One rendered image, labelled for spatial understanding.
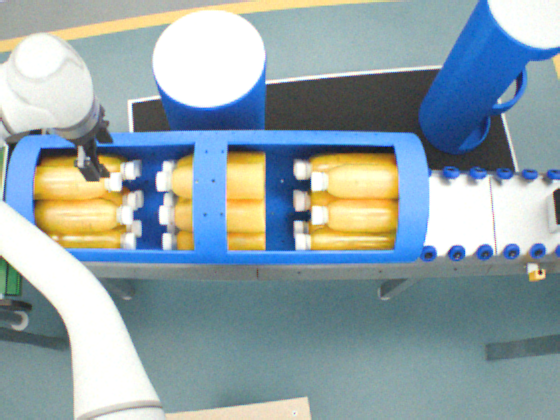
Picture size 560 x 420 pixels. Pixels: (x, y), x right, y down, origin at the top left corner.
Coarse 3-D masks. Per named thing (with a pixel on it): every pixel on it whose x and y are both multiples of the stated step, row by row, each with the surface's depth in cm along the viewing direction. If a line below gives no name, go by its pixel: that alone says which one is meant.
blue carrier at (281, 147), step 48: (48, 144) 132; (144, 144) 132; (192, 144) 147; (240, 144) 148; (288, 144) 133; (336, 144) 133; (384, 144) 133; (144, 192) 154; (192, 192) 127; (288, 192) 155; (144, 240) 151; (288, 240) 151
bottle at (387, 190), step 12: (336, 168) 133; (348, 168) 132; (360, 168) 132; (372, 168) 132; (384, 168) 133; (396, 168) 133; (324, 180) 133; (336, 180) 132; (348, 180) 131; (360, 180) 131; (372, 180) 131; (384, 180) 131; (396, 180) 132; (336, 192) 133; (348, 192) 132; (360, 192) 132; (372, 192) 132; (384, 192) 132; (396, 192) 132
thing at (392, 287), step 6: (390, 282) 224; (396, 282) 214; (402, 282) 205; (408, 282) 204; (414, 282) 204; (384, 288) 235; (390, 288) 224; (396, 288) 217; (402, 288) 218; (378, 294) 245; (384, 294) 235; (390, 294) 233; (396, 294) 233
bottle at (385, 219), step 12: (336, 204) 135; (348, 204) 135; (360, 204) 135; (372, 204) 135; (384, 204) 135; (396, 204) 135; (324, 216) 135; (336, 216) 134; (348, 216) 134; (360, 216) 134; (372, 216) 134; (384, 216) 134; (396, 216) 134; (336, 228) 136; (348, 228) 135; (360, 228) 135; (372, 228) 135; (384, 228) 135; (396, 228) 135
